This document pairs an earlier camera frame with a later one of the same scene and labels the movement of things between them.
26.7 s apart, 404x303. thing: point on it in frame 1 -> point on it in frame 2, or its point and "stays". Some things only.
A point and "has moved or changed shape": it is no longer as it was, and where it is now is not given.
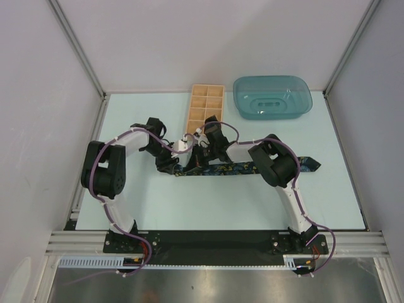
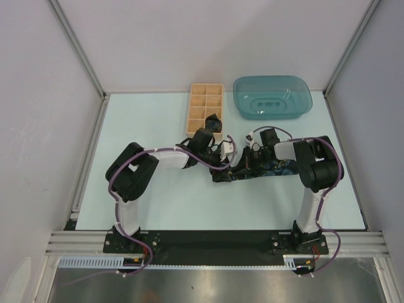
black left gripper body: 162,158 -> 213,158
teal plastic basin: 272,97 stays
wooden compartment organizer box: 206,101 stays
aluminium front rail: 349,243 stays
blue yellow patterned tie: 307,164 has moved or changed shape
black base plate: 212,247 stays
